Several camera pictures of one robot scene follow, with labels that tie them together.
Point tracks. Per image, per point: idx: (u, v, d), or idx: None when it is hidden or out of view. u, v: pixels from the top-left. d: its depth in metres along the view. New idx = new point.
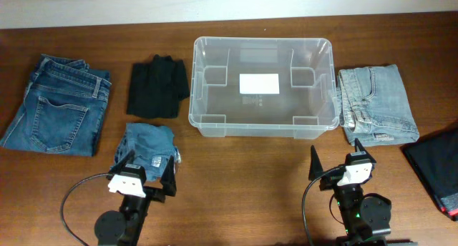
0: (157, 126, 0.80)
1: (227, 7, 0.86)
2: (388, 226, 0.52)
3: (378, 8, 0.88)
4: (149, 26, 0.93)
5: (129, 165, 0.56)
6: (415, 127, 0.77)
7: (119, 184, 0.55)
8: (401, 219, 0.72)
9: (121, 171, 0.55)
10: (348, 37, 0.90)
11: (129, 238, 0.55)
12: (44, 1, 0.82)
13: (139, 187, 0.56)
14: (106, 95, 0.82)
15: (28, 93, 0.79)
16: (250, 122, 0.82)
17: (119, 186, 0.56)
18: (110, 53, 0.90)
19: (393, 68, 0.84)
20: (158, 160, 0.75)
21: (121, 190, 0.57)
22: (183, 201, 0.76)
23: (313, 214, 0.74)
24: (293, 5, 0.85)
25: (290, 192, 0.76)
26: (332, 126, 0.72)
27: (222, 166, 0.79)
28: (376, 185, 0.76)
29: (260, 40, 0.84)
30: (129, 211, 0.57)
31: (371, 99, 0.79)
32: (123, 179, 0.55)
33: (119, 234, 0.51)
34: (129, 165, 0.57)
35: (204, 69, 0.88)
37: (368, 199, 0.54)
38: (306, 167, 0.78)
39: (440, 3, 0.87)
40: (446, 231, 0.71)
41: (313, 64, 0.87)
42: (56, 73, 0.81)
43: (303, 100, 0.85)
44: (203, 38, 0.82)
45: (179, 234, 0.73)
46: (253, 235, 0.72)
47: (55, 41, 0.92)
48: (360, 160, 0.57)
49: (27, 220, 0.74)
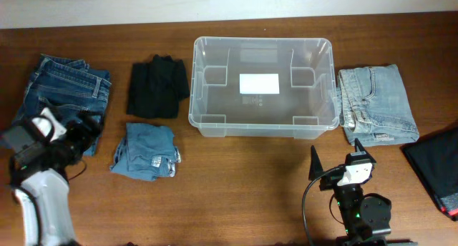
0: (157, 126, 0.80)
1: (227, 7, 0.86)
2: (388, 226, 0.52)
3: (376, 8, 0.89)
4: (149, 26, 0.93)
5: (45, 127, 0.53)
6: (415, 127, 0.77)
7: (41, 121, 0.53)
8: (400, 219, 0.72)
9: (39, 118, 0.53)
10: (347, 37, 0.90)
11: (34, 148, 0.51)
12: (44, 1, 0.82)
13: (41, 125, 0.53)
14: (106, 95, 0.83)
15: (28, 92, 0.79)
16: (251, 122, 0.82)
17: (41, 126, 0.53)
18: (109, 53, 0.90)
19: (393, 68, 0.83)
20: (158, 160, 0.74)
21: (41, 126, 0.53)
22: (182, 201, 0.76)
23: (313, 214, 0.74)
24: (293, 5, 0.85)
25: (290, 192, 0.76)
26: (332, 126, 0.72)
27: (223, 166, 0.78)
28: (376, 185, 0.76)
29: (261, 40, 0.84)
30: (49, 134, 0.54)
31: (371, 99, 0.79)
32: (41, 121, 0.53)
33: (42, 125, 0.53)
34: (39, 122, 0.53)
35: (204, 69, 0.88)
37: (368, 198, 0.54)
38: (307, 167, 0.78)
39: (439, 3, 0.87)
40: (446, 230, 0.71)
41: (313, 63, 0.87)
42: (56, 73, 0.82)
43: (304, 99, 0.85)
44: (203, 38, 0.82)
45: (179, 234, 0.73)
46: (254, 235, 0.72)
47: (53, 41, 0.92)
48: (361, 161, 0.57)
49: None
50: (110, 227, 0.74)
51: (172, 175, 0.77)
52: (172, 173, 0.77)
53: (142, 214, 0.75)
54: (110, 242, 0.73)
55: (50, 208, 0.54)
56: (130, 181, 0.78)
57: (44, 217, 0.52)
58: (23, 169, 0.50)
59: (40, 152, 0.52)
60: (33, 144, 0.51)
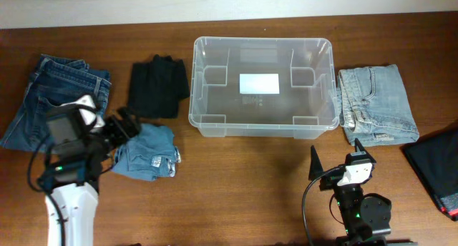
0: (157, 126, 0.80)
1: (227, 7, 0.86)
2: (388, 226, 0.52)
3: (376, 8, 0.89)
4: (149, 26, 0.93)
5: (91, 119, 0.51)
6: (415, 127, 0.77)
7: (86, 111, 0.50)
8: (400, 219, 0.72)
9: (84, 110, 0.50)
10: (347, 37, 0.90)
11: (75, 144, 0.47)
12: (44, 1, 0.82)
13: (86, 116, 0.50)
14: (106, 95, 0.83)
15: (28, 93, 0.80)
16: (251, 122, 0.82)
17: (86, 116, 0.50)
18: (110, 53, 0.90)
19: (393, 67, 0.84)
20: (158, 160, 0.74)
21: (86, 116, 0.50)
22: (182, 201, 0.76)
23: (313, 214, 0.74)
24: (293, 5, 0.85)
25: (290, 192, 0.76)
26: (332, 126, 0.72)
27: (223, 166, 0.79)
28: (376, 185, 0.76)
29: (261, 40, 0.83)
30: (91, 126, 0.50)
31: (371, 99, 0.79)
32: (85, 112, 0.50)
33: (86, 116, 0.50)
34: (86, 112, 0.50)
35: (204, 69, 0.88)
37: (368, 199, 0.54)
38: (307, 167, 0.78)
39: (439, 3, 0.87)
40: (446, 230, 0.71)
41: (313, 63, 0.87)
42: (56, 73, 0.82)
43: (304, 99, 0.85)
44: (203, 38, 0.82)
45: (179, 234, 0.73)
46: (254, 235, 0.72)
47: (53, 41, 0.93)
48: (361, 161, 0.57)
49: (23, 222, 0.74)
50: (111, 227, 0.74)
51: (172, 175, 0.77)
52: (172, 173, 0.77)
53: (143, 214, 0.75)
54: (110, 242, 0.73)
55: (76, 233, 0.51)
56: (130, 181, 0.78)
57: (68, 239, 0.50)
58: (59, 169, 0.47)
59: (79, 153, 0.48)
60: (72, 136, 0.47)
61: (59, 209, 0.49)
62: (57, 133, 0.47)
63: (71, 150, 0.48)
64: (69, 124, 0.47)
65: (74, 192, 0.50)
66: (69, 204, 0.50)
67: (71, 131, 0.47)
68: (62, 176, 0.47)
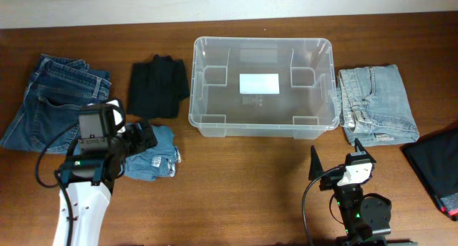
0: (157, 126, 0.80)
1: (227, 7, 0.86)
2: (388, 226, 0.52)
3: (376, 9, 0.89)
4: (149, 26, 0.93)
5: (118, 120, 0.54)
6: (415, 127, 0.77)
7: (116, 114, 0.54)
8: (400, 219, 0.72)
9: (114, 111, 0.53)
10: (347, 37, 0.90)
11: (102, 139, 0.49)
12: (44, 1, 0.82)
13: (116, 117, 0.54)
14: (106, 95, 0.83)
15: (28, 92, 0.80)
16: (251, 122, 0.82)
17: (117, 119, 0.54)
18: (110, 53, 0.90)
19: (393, 67, 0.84)
20: (158, 160, 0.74)
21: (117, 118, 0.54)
22: (182, 201, 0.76)
23: (313, 214, 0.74)
24: (293, 5, 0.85)
25: (290, 192, 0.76)
26: (332, 126, 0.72)
27: (223, 166, 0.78)
28: (376, 185, 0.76)
29: (261, 40, 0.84)
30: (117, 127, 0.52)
31: (371, 99, 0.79)
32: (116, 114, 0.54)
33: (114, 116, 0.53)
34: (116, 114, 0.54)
35: (204, 69, 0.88)
37: (368, 199, 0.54)
38: (307, 167, 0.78)
39: (439, 3, 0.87)
40: (446, 230, 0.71)
41: (313, 63, 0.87)
42: (56, 73, 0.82)
43: (304, 99, 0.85)
44: (203, 38, 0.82)
45: (179, 234, 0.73)
46: (254, 235, 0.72)
47: (53, 40, 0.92)
48: (361, 161, 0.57)
49: (22, 222, 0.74)
50: (110, 227, 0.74)
51: (172, 175, 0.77)
52: (172, 173, 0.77)
53: (143, 214, 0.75)
54: (110, 242, 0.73)
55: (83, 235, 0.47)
56: (130, 181, 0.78)
57: (74, 241, 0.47)
58: (78, 164, 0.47)
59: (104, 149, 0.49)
60: (99, 133, 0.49)
61: (70, 205, 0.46)
62: (85, 128, 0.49)
63: (95, 146, 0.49)
64: (98, 120, 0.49)
65: (89, 191, 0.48)
66: (81, 204, 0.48)
67: (99, 127, 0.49)
68: (80, 171, 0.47)
